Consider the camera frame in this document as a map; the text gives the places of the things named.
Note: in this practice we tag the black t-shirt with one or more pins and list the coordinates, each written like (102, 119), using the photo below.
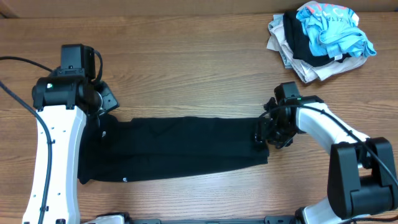
(163, 148)

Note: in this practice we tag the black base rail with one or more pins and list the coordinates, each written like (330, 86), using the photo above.
(214, 221)

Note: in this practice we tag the light blue printed shirt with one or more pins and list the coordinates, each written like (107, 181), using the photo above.
(333, 31)

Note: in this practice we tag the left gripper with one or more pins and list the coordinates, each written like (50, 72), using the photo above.
(104, 104)

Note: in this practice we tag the black garment in pile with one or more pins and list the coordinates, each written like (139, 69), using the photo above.
(298, 42)

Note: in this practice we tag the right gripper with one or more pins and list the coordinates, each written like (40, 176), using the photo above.
(263, 133)

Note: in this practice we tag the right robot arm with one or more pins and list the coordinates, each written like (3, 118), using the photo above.
(362, 179)

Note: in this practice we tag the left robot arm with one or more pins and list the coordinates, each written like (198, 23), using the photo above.
(64, 105)

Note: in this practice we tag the beige garment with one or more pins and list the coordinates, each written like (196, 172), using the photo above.
(307, 73)

